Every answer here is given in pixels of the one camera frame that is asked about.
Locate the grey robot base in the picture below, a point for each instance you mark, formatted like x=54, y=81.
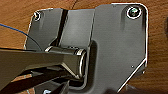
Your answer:
x=110, y=43

